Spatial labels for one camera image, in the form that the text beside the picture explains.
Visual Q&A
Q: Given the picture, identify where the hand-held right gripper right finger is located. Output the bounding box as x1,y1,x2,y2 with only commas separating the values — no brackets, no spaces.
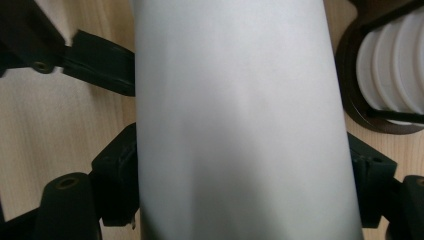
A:
346,131,398,229

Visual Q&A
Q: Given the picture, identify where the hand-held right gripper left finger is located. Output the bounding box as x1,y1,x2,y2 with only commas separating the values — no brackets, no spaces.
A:
91,122,141,228

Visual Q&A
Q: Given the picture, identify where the black wire cup holder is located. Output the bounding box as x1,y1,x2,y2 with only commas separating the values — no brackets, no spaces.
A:
334,0,424,136

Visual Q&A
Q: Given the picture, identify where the white paper cup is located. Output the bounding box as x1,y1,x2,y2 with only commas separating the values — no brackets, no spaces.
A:
131,0,364,240

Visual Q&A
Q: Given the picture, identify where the short stack of white cups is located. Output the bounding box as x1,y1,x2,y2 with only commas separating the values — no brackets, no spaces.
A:
355,6,424,126

